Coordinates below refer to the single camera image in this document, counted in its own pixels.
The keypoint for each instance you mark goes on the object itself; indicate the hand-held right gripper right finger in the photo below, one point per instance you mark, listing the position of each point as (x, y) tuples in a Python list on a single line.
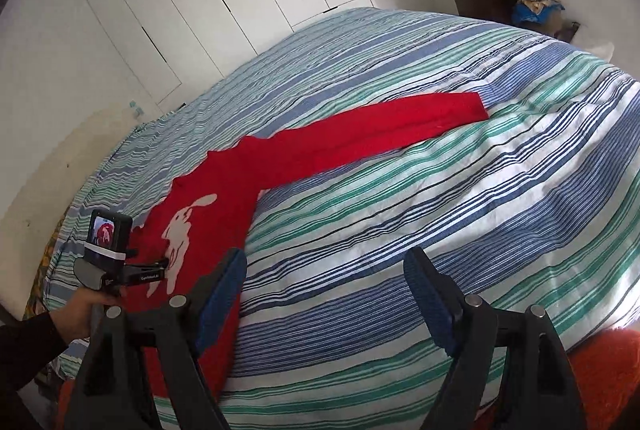
[(430, 305)]

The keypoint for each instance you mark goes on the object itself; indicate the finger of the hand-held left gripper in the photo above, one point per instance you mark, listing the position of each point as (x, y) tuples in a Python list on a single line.
[(150, 264)]

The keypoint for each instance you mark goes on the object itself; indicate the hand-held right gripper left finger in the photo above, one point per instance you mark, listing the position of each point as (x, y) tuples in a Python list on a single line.
[(220, 305)]

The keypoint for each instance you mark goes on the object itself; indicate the red sweater with white print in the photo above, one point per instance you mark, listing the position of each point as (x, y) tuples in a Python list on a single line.
[(225, 180)]

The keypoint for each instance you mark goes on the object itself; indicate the person's left forearm black sleeve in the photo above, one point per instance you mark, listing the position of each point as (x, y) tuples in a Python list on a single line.
[(30, 350)]

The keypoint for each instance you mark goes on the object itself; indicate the person's left hand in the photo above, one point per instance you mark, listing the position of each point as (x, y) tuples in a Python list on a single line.
[(82, 310)]

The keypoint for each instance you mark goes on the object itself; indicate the beige headboard cushion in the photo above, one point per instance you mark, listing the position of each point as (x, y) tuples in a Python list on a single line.
[(60, 190)]

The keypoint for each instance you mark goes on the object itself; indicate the yellow patterned sheet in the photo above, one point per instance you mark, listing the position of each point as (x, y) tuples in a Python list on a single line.
[(42, 270)]

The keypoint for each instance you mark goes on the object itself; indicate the blue green striped duvet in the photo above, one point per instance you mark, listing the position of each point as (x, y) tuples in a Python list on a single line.
[(400, 160)]

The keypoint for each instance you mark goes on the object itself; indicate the orange fuzzy rug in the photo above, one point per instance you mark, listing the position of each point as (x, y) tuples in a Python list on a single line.
[(610, 375)]

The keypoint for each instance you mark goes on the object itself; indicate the blue bag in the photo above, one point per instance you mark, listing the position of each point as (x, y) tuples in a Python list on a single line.
[(530, 13)]

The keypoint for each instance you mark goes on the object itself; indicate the small teal wall clips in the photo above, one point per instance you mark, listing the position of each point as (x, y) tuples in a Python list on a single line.
[(135, 110)]

